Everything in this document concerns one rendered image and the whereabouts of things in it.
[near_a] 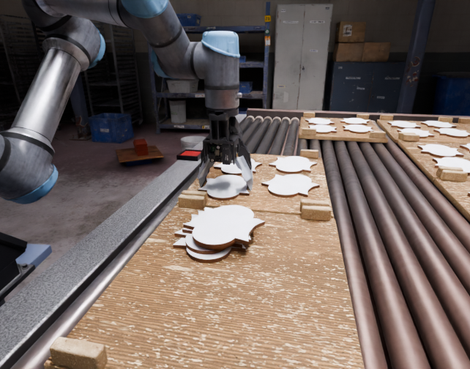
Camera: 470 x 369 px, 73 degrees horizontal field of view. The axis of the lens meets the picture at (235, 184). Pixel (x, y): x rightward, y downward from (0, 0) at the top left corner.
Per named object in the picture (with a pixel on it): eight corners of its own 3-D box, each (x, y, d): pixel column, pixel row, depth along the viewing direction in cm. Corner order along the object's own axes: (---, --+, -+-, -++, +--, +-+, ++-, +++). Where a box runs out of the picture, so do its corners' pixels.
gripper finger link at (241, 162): (247, 198, 75) (227, 165, 72) (250, 188, 80) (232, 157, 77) (258, 193, 73) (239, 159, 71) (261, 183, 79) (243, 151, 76)
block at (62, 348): (51, 366, 35) (45, 348, 34) (63, 351, 37) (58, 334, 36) (100, 375, 34) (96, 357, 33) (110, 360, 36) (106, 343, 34)
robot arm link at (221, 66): (209, 32, 69) (245, 31, 66) (211, 85, 73) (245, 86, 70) (190, 31, 62) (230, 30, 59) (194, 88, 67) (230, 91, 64)
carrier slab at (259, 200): (176, 209, 73) (176, 202, 73) (217, 156, 110) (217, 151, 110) (332, 222, 67) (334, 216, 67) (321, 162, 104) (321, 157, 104)
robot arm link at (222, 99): (209, 86, 73) (244, 86, 71) (210, 105, 74) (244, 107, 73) (200, 90, 66) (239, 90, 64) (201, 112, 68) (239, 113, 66)
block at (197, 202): (178, 208, 70) (176, 196, 69) (181, 204, 72) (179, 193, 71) (203, 210, 69) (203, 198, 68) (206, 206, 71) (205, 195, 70)
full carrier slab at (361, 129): (298, 138, 133) (299, 128, 131) (300, 119, 170) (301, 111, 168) (387, 143, 126) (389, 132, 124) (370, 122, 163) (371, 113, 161)
